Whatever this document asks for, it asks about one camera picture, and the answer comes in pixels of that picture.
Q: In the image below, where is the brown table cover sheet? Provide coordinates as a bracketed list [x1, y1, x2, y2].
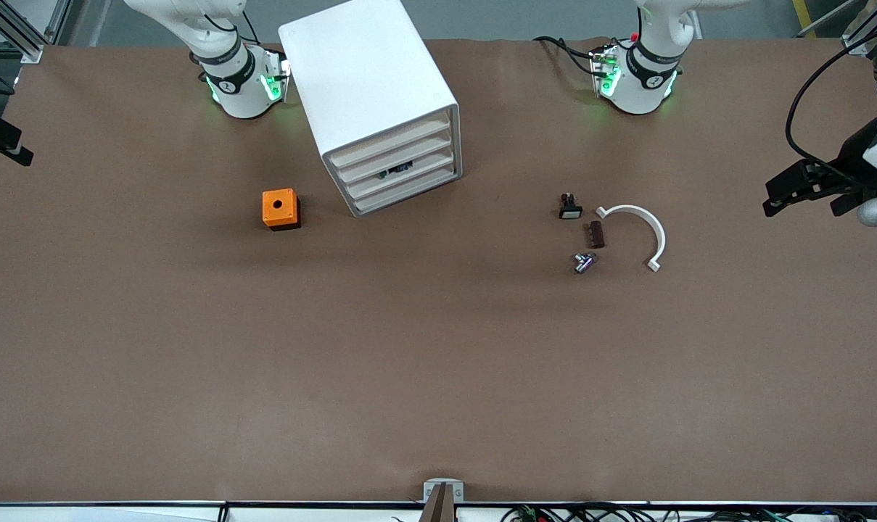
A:
[0, 36, 877, 505]

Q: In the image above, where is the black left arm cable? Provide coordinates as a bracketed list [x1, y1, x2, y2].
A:
[785, 25, 877, 183]

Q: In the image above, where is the aluminium frame profile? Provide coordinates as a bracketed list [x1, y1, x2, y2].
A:
[786, 0, 877, 56]
[0, 0, 73, 65]

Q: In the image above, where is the black base cable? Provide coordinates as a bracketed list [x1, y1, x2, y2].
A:
[532, 35, 607, 78]

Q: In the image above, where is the orange box with hole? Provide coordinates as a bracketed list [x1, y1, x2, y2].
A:
[262, 188, 302, 232]

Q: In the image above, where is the white curved plastic bracket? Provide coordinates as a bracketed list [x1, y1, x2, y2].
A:
[596, 204, 667, 273]

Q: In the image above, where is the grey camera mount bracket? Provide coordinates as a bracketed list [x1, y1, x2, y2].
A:
[419, 478, 465, 522]

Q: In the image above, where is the black cable bundle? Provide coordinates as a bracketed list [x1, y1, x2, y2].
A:
[500, 502, 877, 522]

